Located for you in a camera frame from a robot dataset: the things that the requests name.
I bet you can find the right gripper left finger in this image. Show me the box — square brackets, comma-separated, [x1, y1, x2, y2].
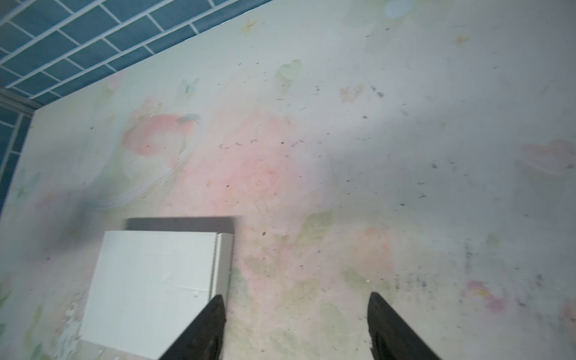
[159, 295, 227, 360]

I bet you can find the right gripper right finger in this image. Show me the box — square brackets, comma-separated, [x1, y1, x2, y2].
[367, 292, 440, 360]

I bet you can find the white paper box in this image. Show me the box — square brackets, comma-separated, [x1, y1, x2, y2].
[79, 217, 236, 359]

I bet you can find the left aluminium corner post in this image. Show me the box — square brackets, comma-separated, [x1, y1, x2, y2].
[0, 88, 42, 117]

